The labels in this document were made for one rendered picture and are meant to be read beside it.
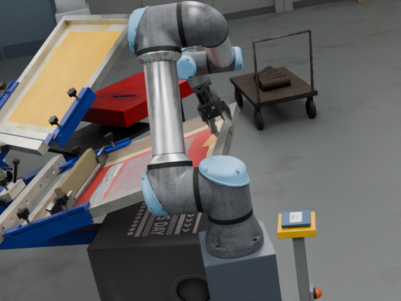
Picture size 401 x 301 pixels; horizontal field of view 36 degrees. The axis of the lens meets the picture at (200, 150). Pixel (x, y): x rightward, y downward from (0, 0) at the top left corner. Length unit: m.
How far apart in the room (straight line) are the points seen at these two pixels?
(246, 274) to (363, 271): 2.08
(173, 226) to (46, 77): 1.33
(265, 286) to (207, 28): 0.67
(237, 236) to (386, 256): 2.26
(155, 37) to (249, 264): 0.61
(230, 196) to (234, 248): 0.14
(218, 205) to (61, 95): 1.72
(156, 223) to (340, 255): 1.67
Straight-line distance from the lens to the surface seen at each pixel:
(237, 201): 1.53
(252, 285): 1.61
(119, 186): 2.28
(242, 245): 1.57
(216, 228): 1.57
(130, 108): 3.22
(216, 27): 1.62
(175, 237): 2.22
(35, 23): 11.14
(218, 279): 1.59
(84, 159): 2.46
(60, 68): 3.30
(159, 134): 1.56
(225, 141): 2.10
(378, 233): 3.96
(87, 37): 3.36
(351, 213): 4.19
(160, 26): 1.59
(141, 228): 2.33
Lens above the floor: 2.03
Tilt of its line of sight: 22 degrees down
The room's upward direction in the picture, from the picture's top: 10 degrees counter-clockwise
